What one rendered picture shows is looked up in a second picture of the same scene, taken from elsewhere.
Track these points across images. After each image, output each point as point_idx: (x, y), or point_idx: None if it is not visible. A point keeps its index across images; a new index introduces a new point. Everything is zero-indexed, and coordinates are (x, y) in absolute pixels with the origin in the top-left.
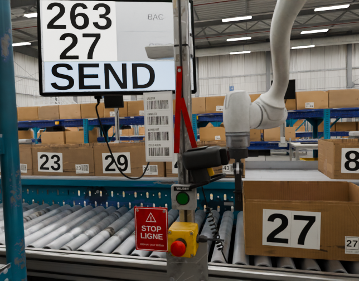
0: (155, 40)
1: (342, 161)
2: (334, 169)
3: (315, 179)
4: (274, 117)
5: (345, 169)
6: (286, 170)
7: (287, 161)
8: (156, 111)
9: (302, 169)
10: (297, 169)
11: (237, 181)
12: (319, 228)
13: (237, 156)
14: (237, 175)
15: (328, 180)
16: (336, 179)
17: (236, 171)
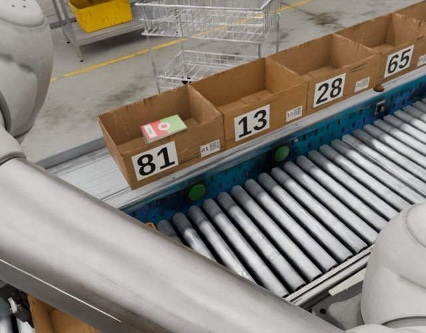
0: None
1: (135, 169)
2: (129, 180)
3: (112, 203)
4: None
5: (141, 175)
6: (69, 165)
7: (67, 150)
8: None
9: (89, 154)
10: (83, 156)
11: (22, 316)
12: None
13: (5, 294)
14: (18, 313)
15: (127, 199)
16: (135, 192)
17: (14, 313)
